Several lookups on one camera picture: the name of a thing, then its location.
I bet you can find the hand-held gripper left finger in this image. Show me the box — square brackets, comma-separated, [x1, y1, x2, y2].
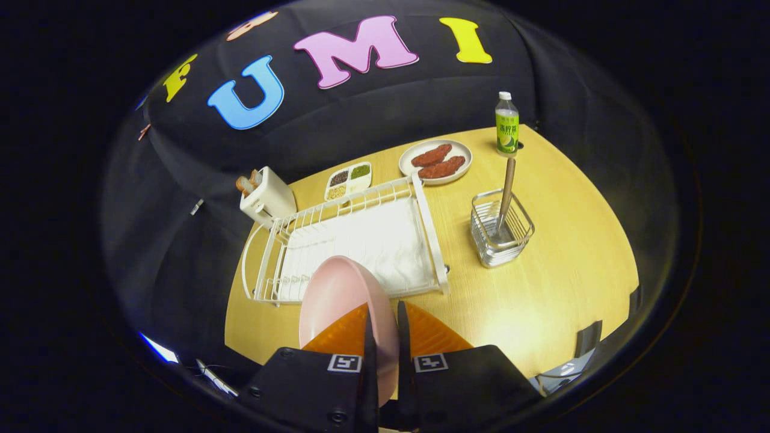
[241, 302, 380, 433]

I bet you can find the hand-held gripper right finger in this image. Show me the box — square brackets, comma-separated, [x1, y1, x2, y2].
[396, 301, 542, 431]

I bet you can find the pink plate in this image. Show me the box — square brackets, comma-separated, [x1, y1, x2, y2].
[299, 256, 401, 407]

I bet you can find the white wire dish rack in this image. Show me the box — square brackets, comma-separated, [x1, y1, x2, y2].
[242, 171, 450, 307]

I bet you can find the metal wire basket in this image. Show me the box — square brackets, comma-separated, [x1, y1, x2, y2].
[470, 188, 535, 268]

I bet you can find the wooden-handled metal spoon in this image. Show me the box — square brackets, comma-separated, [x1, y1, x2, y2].
[494, 158, 517, 238]

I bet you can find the white divided seasoning dish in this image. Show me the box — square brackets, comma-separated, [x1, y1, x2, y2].
[324, 161, 373, 202]

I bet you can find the white round plate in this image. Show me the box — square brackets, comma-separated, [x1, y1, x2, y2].
[398, 140, 473, 186]

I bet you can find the white toaster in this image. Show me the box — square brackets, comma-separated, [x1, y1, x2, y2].
[239, 167, 297, 229]

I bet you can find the red sausage piece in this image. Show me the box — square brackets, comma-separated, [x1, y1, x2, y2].
[411, 144, 452, 167]
[418, 156, 466, 179]

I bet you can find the black backdrop cloth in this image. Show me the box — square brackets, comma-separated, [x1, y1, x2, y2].
[102, 3, 680, 361]

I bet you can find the green label drink bottle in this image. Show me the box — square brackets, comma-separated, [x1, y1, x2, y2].
[495, 91, 520, 158]

